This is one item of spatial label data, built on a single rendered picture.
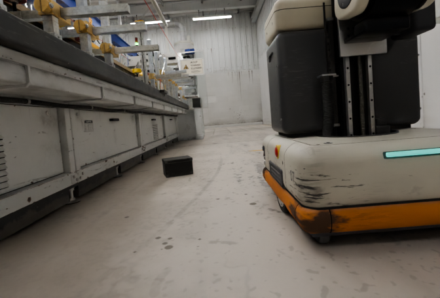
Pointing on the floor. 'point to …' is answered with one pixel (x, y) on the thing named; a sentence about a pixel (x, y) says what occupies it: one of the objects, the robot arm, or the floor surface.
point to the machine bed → (67, 152)
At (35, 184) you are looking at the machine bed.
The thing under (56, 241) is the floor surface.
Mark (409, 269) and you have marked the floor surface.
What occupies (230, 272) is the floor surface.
